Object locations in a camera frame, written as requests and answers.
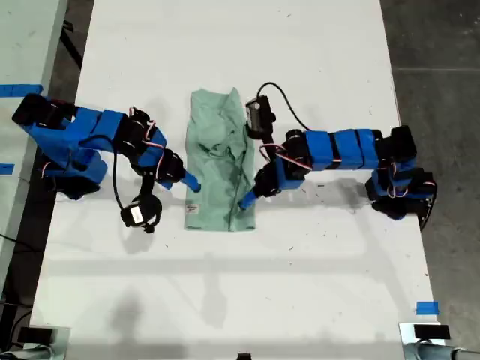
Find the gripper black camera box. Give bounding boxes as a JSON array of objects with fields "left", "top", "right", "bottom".
[
  {"left": 119, "top": 193, "right": 164, "bottom": 235},
  {"left": 244, "top": 95, "right": 277, "bottom": 140}
]

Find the thin black floor cable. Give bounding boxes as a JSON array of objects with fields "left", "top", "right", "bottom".
[{"left": 0, "top": 232, "right": 27, "bottom": 249}]

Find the blue tape patch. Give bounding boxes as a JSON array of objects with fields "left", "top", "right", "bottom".
[{"left": 415, "top": 301, "right": 440, "bottom": 316}]

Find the small black box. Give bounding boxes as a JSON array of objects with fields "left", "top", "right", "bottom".
[
  {"left": 17, "top": 326, "right": 56, "bottom": 344},
  {"left": 413, "top": 324, "right": 451, "bottom": 341}
]

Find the pale green T-shirt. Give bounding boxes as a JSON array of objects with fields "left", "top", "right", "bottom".
[{"left": 183, "top": 87, "right": 258, "bottom": 233}]

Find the silver metal plate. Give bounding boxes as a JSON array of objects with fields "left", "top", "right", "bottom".
[
  {"left": 28, "top": 325, "right": 71, "bottom": 360},
  {"left": 398, "top": 321, "right": 447, "bottom": 347}
]

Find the pale side table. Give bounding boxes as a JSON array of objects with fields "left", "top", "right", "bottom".
[{"left": 0, "top": 0, "right": 68, "bottom": 286}]

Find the long blue tape strip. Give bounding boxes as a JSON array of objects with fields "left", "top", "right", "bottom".
[{"left": 0, "top": 84, "right": 44, "bottom": 99}]

